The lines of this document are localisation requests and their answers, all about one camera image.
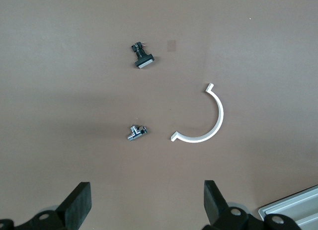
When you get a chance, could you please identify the black switch with grey cap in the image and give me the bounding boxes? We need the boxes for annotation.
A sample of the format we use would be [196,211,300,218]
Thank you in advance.
[130,42,155,70]

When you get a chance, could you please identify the chrome metal fitting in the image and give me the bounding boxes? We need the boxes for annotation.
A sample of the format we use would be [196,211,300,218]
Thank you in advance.
[126,124,149,143]

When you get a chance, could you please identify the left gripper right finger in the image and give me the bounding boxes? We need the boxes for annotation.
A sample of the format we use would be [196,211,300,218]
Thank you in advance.
[203,179,264,230]

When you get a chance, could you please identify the white drawer cabinet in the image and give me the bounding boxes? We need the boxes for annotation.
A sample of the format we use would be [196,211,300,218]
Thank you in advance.
[257,184,318,230]

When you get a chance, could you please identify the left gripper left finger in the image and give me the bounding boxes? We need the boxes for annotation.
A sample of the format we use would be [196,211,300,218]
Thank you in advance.
[18,181,91,230]

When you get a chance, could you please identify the white semicircular plastic bracket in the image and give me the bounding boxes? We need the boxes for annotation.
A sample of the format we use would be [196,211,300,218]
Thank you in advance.
[170,82,224,143]

